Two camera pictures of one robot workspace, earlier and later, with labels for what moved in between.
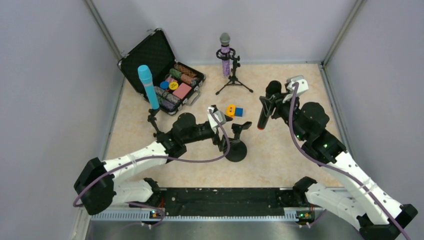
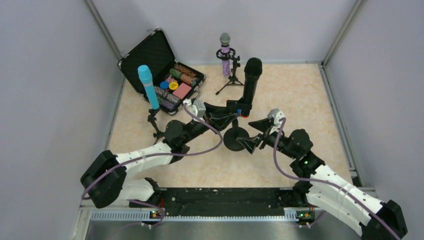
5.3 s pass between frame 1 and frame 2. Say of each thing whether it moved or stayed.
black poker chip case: stayed
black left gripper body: moved
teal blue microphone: stayed
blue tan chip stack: stayed
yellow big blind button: stayed
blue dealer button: stayed
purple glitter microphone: stayed
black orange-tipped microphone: moved
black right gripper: moved
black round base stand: moved
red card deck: stayed
